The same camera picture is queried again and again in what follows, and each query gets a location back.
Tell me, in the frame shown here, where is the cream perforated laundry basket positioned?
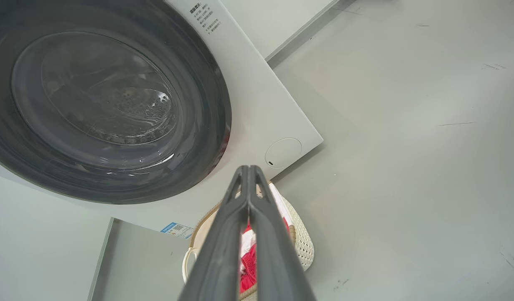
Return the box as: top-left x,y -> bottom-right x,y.
182,180 -> 315,301

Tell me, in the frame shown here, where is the blue energy label sticker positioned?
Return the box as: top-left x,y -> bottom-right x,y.
160,222 -> 195,240

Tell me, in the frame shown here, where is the red and white garment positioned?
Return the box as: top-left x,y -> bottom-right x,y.
239,217 -> 291,294

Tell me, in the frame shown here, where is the round white filter cover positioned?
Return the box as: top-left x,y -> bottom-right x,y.
265,138 -> 303,169

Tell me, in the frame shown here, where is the small printed text sticker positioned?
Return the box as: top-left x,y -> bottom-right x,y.
189,2 -> 224,33

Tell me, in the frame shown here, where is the white front-load washing machine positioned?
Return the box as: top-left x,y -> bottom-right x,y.
0,0 -> 324,247

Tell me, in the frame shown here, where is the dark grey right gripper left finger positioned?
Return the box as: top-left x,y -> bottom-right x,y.
178,166 -> 251,301

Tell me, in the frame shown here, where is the black round washer door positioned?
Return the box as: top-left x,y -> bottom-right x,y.
0,0 -> 232,204

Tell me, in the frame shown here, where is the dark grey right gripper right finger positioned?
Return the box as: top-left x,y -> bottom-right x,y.
249,166 -> 318,301

